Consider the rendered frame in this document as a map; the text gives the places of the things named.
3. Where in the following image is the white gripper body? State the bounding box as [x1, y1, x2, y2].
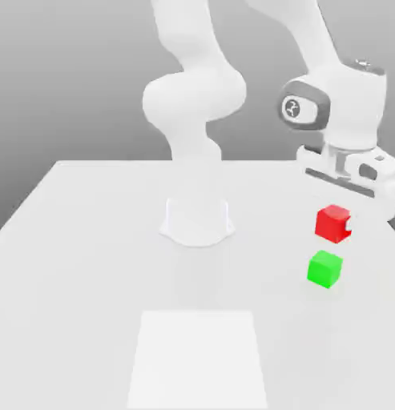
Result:
[295, 144, 395, 223]

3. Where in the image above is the small red cube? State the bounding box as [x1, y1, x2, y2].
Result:
[314, 203, 353, 244]

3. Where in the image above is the small green cube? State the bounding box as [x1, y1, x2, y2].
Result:
[306, 250, 345, 290]

